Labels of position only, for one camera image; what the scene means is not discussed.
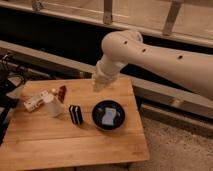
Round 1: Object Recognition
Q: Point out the black cables and equipment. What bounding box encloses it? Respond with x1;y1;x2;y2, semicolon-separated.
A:
0;53;28;146

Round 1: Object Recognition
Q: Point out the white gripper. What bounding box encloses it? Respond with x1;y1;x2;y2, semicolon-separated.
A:
92;56;124;92

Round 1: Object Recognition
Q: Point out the black round bowl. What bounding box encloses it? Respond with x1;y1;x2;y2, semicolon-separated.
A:
92;100;125;130

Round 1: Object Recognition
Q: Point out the metal rail frame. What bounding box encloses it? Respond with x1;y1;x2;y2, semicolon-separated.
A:
0;0;213;48

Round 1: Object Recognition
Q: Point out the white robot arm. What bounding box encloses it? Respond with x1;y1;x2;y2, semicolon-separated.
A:
92;30;213;101

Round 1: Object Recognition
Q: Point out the wooden board table top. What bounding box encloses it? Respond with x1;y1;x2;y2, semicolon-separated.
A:
0;77;150;171

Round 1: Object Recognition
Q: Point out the black and white striped eraser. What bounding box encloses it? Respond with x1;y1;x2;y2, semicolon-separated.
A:
69;105;83;125

